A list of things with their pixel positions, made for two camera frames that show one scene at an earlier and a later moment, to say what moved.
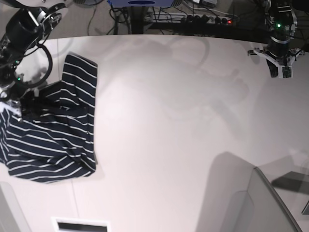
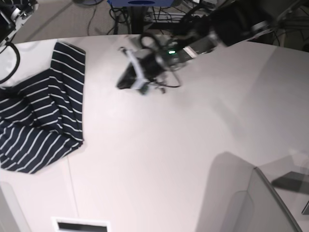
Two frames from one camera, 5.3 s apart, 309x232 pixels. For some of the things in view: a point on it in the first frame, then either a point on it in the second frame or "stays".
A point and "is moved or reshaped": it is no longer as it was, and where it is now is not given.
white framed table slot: x=61 y=224 stays
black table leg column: x=137 y=20 stays
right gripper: x=278 y=52 to x=154 y=67
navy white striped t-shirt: x=55 y=139 is moved or reshaped
